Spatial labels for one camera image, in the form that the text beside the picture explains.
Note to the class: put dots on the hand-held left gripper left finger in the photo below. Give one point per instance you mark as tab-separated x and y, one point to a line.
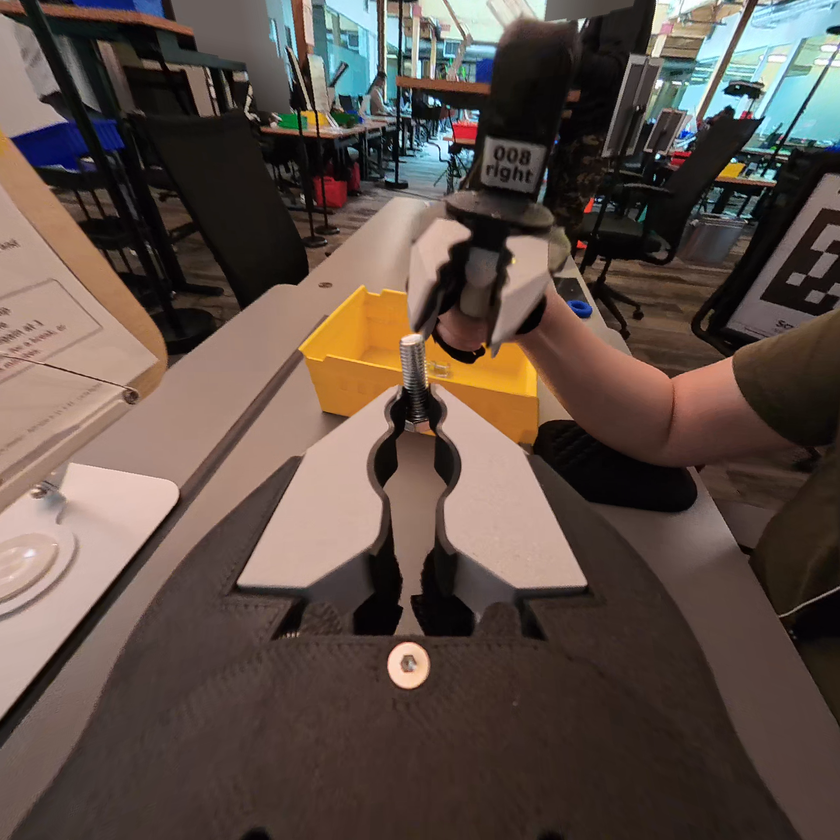
315	518

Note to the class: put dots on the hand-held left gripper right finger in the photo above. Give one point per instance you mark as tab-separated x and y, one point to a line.
512	525

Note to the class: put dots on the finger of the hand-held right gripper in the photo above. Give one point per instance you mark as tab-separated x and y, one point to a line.
528	282
426	275

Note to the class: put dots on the yellow plastic bin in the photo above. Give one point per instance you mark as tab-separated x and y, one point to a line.
367	380

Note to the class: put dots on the person's right forearm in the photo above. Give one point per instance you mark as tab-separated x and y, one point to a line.
623	394

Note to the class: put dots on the person's right hand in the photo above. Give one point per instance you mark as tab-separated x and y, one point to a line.
463	331

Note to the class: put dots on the black wrist rest pad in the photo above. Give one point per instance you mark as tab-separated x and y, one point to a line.
610	472

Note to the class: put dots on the red storage crate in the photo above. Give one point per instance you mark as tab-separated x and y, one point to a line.
331	193

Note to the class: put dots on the black office chair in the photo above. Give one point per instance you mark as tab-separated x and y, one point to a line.
695	170

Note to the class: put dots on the grey trash can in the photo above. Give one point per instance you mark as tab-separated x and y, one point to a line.
712	239

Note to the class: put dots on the white stand base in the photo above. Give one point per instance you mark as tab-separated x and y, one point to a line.
98	525

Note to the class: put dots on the black mesh chair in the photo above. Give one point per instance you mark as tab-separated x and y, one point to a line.
223	197

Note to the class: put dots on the black pole stand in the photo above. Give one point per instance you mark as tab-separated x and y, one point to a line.
190	328

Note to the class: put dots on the framed black-white marker sign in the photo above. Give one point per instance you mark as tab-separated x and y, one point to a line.
800	262

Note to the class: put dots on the olive green shirt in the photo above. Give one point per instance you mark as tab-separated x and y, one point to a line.
794	374

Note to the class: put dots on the printed instruction sheet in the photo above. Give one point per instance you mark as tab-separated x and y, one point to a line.
52	315

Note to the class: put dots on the blue storage bin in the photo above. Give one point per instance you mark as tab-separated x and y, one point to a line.
65	144

